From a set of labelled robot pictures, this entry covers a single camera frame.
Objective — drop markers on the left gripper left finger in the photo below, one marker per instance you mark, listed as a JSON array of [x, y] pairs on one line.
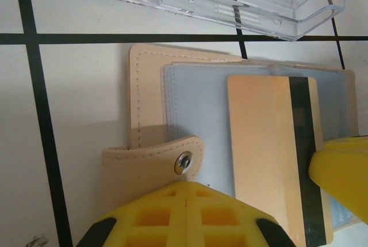
[[149, 221]]

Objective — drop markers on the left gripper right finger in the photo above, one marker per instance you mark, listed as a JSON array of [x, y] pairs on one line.
[[227, 221]]

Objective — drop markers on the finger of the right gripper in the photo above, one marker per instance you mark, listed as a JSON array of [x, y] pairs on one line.
[[342, 178]]

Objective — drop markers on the gold card with black stripe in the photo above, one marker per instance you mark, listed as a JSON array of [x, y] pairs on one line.
[[258, 143]]

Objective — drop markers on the clear acrylic organizer tray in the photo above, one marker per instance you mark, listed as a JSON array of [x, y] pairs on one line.
[[273, 5]]

